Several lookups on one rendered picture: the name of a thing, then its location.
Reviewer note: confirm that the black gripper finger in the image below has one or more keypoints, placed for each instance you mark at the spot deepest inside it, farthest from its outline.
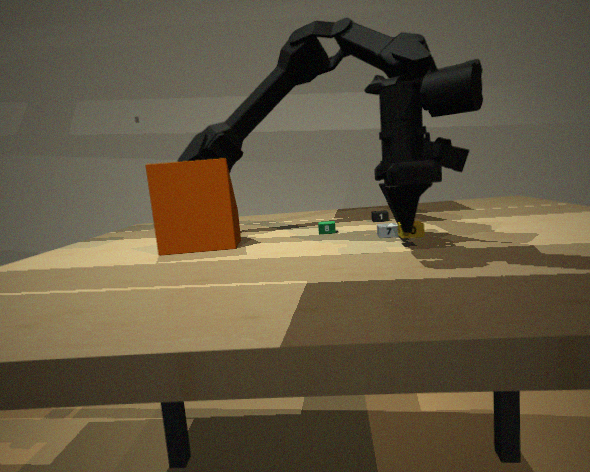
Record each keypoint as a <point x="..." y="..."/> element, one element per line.
<point x="404" y="200"/>
<point x="382" y="186"/>

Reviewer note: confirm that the white block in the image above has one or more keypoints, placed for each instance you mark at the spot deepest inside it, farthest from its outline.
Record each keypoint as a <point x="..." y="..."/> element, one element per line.
<point x="387" y="230"/>

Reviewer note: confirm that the green block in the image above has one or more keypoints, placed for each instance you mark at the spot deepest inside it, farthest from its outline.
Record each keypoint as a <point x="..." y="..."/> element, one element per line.
<point x="327" y="227"/>

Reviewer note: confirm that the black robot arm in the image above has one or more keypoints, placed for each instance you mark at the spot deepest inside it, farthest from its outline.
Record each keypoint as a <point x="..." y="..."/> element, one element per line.
<point x="414" y="82"/>

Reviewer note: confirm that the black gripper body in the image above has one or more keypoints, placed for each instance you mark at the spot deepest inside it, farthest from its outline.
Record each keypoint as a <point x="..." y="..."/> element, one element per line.
<point x="402" y="162"/>

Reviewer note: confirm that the yellow block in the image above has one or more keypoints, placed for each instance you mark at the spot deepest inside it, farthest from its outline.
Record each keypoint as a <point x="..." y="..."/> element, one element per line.
<point x="417" y="230"/>

